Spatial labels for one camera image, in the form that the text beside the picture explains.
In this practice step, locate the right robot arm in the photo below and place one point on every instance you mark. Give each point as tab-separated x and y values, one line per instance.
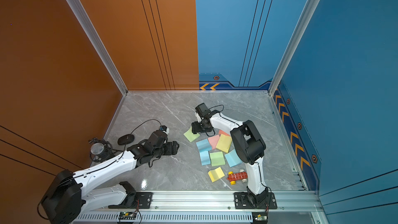
249	146

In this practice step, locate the red toy car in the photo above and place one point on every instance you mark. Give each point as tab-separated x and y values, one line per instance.
234	177

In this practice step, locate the left circuit board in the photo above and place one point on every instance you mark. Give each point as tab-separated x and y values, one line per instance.
130	216

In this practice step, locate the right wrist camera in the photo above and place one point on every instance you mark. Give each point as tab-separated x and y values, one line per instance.
202	111

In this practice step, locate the right circuit board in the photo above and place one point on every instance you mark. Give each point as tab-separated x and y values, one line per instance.
259	218

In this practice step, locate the black computer mouse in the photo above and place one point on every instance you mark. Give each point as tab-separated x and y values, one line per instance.
126	139

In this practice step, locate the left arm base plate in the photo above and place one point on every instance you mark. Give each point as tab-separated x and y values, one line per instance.
139	200

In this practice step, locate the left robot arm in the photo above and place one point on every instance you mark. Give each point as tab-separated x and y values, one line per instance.
71	194

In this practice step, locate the yellow memo pad front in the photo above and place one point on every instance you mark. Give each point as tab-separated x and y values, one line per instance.
216	174

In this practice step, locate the black microphone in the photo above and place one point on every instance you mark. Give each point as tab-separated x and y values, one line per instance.
100	150

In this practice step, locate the yellow memo pad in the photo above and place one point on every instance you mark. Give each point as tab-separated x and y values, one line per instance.
224	143
216	174

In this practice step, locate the blue memo pad right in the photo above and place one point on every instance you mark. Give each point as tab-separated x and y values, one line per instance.
232	158

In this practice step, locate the pink fanned memo pad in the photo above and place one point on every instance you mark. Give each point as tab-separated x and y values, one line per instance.
223	133

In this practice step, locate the circuit board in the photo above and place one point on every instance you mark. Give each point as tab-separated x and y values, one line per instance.
130	216
259	218

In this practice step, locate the green memo pad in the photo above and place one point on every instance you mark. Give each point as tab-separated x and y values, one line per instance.
190	136
217	159

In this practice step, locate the blue memo pad upper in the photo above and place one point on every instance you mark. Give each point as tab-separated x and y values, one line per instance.
204	145

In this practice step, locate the aluminium front rail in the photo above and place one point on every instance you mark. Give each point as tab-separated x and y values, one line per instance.
213	207

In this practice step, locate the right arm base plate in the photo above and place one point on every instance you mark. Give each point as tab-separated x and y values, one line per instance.
241	201

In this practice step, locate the blue memo pad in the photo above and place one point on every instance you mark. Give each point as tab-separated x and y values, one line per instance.
205	158
232	158
204	145

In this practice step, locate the pink flat memo pad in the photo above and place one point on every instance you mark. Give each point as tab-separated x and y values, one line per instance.
213	141

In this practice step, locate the blue memo pad lower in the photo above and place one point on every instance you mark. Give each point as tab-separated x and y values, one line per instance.
205	158

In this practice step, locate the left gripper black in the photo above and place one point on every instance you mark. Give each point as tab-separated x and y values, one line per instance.
170	151

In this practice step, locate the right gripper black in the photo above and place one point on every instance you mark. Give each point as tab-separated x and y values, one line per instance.
195	128

